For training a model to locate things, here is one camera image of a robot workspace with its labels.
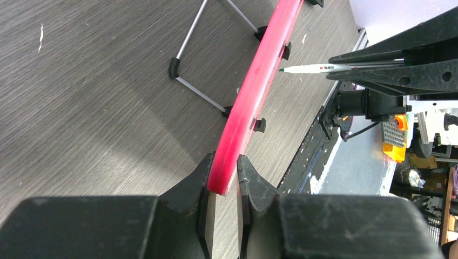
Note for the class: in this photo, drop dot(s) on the white green marker pen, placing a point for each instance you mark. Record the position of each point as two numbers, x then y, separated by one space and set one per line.
330 68

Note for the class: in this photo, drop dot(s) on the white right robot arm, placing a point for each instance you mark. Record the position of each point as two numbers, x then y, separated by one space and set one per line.
379 107

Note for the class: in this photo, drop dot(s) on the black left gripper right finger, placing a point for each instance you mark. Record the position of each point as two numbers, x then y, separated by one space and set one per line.
273 224

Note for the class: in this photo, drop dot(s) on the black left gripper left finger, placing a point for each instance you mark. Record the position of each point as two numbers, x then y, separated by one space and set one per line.
176 224

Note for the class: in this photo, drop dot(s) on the aluminium frame rail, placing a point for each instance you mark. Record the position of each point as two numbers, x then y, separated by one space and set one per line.
360 44

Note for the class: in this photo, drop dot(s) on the pink-framed whiteboard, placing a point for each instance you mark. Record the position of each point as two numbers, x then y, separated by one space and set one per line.
243 116

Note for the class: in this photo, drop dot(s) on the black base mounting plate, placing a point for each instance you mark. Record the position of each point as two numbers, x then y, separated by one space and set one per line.
314 151

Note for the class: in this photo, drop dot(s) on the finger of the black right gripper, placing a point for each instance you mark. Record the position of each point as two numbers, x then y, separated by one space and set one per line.
430 33
433 78

